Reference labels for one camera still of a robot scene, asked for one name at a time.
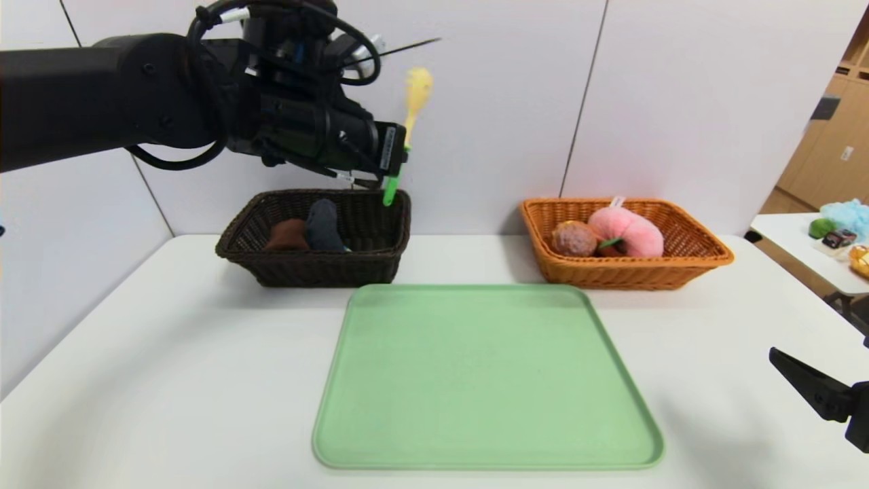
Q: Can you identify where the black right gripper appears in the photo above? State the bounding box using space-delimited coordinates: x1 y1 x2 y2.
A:
768 346 869 454

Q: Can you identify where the pink plush peach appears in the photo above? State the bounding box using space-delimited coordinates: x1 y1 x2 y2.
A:
587 196 665 259

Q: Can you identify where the toy cream puff bread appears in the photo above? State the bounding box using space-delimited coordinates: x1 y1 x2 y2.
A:
551 220 602 257

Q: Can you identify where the green handled pasta spoon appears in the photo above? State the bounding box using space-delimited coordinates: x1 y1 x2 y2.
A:
382 67 434 207

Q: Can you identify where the dark grey towel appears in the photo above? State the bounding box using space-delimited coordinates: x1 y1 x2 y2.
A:
305 198 347 252

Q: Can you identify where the brown towel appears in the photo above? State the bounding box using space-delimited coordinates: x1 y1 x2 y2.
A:
265 218 310 252

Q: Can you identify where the orange wicker basket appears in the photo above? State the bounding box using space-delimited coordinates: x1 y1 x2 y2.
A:
520 198 734 291

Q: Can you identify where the dark brown wicker basket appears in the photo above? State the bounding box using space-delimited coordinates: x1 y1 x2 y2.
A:
216 189 412 288

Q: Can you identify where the white side table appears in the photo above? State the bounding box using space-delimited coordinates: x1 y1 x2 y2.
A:
750 213 869 300

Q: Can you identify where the light blue bath pouf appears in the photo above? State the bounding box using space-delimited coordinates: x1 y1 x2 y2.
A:
819 200 869 240

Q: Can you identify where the light wooden cabinet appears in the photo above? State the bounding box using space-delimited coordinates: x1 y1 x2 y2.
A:
757 5 869 215

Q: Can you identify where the light green plastic tray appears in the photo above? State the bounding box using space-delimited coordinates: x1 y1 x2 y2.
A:
312 284 665 469

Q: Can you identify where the thin black cable tie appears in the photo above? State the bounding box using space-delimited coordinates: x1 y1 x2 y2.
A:
343 37 442 69

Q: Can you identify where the black left camera cable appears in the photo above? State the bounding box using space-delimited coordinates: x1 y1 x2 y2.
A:
326 14 382 87

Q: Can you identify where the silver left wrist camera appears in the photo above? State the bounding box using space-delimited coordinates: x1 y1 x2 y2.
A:
343 33 386 72

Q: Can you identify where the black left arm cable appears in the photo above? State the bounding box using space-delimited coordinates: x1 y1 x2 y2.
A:
126 139 228 171

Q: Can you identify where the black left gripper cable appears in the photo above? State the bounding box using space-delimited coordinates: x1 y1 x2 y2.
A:
185 0 340 157

